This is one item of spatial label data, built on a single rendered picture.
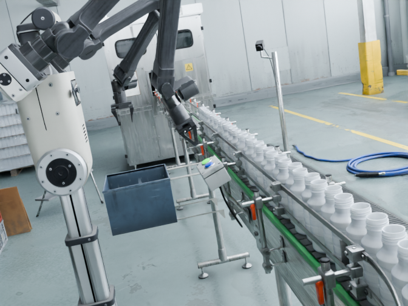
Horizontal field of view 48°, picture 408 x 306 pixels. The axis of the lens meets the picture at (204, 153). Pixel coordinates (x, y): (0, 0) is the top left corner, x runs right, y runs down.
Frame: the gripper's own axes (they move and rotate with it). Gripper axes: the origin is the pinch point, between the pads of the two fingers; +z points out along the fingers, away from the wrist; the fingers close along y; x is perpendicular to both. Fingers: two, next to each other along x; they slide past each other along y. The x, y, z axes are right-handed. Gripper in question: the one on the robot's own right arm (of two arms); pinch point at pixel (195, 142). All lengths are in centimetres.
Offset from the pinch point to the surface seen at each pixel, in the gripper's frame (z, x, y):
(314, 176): 10, -19, -54
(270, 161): 10.1, -15.5, -27.5
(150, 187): 19, 27, 50
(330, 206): 11, -15, -69
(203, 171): 7.9, 2.7, -8.1
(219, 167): 8.9, -2.5, -10.1
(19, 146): -4, 229, 626
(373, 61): 215, -433, 754
